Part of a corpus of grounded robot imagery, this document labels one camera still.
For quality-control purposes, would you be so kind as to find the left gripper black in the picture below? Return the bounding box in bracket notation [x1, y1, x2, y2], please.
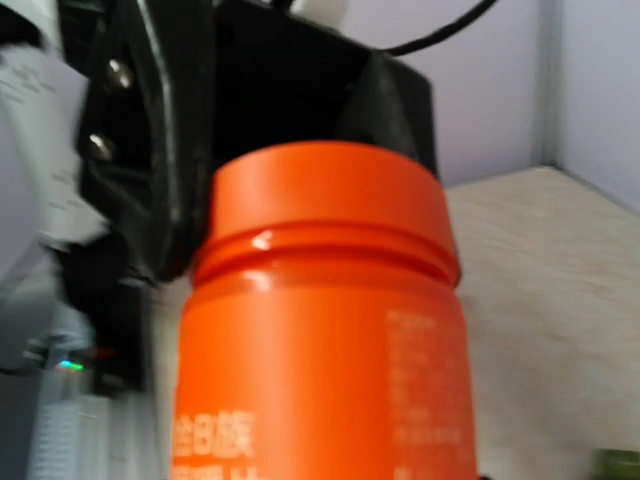
[77, 1, 438, 282]

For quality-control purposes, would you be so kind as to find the red pill bottle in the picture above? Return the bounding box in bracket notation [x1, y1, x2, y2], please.
[170, 142, 478, 479]

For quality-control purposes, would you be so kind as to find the green pill organizer box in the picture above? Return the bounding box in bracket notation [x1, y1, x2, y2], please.
[591, 449, 640, 480]

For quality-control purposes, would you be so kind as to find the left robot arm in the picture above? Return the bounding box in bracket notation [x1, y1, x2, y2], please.
[1, 1, 490, 385]

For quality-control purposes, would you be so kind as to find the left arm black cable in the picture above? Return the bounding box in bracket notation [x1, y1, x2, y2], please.
[382, 0, 499, 56]

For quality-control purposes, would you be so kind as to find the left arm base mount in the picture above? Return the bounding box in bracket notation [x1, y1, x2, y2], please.
[56, 233, 144, 396]

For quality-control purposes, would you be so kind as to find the left aluminium corner post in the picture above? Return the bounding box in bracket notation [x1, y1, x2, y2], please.
[534, 0, 640, 211]

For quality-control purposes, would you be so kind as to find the aluminium front frame rail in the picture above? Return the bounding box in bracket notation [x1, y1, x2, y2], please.
[24, 369, 168, 479]

